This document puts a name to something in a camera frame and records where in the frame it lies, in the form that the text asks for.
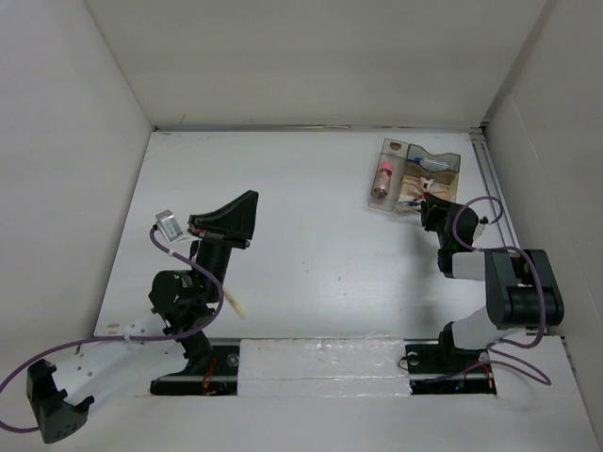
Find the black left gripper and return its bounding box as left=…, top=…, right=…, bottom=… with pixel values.
left=189, top=190, right=259, bottom=303

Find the pink capped pencil tube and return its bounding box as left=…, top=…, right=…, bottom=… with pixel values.
left=371, top=161, right=394, bottom=199

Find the yellow highlighter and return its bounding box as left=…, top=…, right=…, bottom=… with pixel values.
left=223, top=288, right=248, bottom=320

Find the blue white ballpoint pen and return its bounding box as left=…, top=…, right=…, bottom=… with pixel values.
left=397, top=201, right=421, bottom=210

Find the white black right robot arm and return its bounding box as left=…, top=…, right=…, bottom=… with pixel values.
left=420, top=193, right=564, bottom=371

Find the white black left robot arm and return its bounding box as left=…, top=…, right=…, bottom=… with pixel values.
left=26, top=190, right=259, bottom=444

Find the clear acrylic desk organizer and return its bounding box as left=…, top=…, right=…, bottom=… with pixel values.
left=368, top=138, right=461, bottom=215

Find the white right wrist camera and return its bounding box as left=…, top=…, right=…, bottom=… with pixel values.
left=473, top=217, right=490, bottom=242

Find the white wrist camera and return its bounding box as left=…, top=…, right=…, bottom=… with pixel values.
left=473, top=217, right=490, bottom=242
left=155, top=209, right=184, bottom=243

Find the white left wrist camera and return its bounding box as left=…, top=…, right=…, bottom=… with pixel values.
left=155, top=209, right=184, bottom=243

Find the aluminium rail right edge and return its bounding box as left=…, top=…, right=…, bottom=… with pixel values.
left=469, top=128, right=518, bottom=246

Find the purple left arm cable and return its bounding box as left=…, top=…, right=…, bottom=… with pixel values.
left=0, top=225, right=225, bottom=432

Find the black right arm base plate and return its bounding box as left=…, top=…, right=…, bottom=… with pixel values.
left=398, top=343, right=497, bottom=396

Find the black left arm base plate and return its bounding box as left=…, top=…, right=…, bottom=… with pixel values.
left=150, top=343, right=240, bottom=396

